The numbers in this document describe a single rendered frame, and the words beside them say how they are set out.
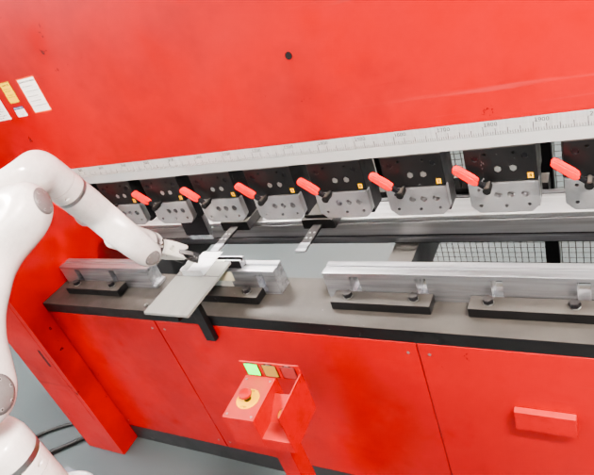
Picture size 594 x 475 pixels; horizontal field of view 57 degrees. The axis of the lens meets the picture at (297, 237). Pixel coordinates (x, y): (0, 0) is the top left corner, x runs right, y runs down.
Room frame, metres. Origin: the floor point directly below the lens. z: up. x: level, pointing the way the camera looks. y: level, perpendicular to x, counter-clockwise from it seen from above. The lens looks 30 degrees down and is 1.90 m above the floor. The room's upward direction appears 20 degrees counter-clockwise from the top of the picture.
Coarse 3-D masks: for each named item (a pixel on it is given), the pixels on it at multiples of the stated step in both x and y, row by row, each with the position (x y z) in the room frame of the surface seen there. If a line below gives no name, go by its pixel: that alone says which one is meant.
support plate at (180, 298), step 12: (216, 264) 1.59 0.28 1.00; (228, 264) 1.57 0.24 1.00; (180, 276) 1.60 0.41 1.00; (192, 276) 1.57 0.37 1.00; (204, 276) 1.54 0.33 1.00; (168, 288) 1.55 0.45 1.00; (180, 288) 1.52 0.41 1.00; (192, 288) 1.50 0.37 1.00; (204, 288) 1.47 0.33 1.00; (156, 300) 1.51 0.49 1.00; (168, 300) 1.48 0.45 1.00; (180, 300) 1.46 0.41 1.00; (192, 300) 1.43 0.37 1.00; (144, 312) 1.47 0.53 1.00; (156, 312) 1.44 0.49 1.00; (168, 312) 1.42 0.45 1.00; (180, 312) 1.39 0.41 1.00; (192, 312) 1.38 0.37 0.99
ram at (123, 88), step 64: (0, 0) 1.77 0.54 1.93; (64, 0) 1.63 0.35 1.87; (128, 0) 1.51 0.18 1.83; (192, 0) 1.41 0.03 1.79; (256, 0) 1.31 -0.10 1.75; (320, 0) 1.23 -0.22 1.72; (384, 0) 1.15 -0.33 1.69; (448, 0) 1.08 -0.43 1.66; (512, 0) 1.01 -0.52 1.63; (576, 0) 0.95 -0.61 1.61; (0, 64) 1.85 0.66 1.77; (64, 64) 1.70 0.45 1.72; (128, 64) 1.57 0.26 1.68; (192, 64) 1.45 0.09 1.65; (256, 64) 1.34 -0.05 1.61; (320, 64) 1.25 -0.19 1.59; (384, 64) 1.16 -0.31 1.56; (448, 64) 1.09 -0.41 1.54; (512, 64) 1.02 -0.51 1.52; (576, 64) 0.95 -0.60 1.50; (0, 128) 1.96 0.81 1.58; (64, 128) 1.79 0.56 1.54; (128, 128) 1.63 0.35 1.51; (192, 128) 1.50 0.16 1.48; (256, 128) 1.38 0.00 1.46; (320, 128) 1.28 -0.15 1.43; (384, 128) 1.18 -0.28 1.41; (576, 128) 0.96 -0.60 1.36
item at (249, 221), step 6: (252, 216) 1.80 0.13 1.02; (258, 216) 1.83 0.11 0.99; (222, 222) 1.83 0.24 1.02; (228, 222) 1.81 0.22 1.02; (234, 222) 1.80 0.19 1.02; (240, 222) 1.78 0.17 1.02; (246, 222) 1.77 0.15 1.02; (252, 222) 1.79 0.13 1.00; (228, 228) 1.82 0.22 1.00; (234, 228) 1.78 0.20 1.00; (240, 228) 1.79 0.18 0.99; (246, 228) 1.77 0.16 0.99; (228, 234) 1.75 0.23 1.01; (222, 240) 1.73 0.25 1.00; (216, 246) 1.70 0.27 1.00; (222, 246) 1.69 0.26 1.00
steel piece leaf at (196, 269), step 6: (204, 258) 1.65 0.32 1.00; (210, 258) 1.64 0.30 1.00; (216, 258) 1.62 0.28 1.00; (192, 264) 1.64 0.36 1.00; (198, 264) 1.63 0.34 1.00; (204, 264) 1.62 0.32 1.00; (210, 264) 1.60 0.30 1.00; (186, 270) 1.58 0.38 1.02; (192, 270) 1.57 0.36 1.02; (198, 270) 1.55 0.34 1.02; (204, 270) 1.57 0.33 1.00
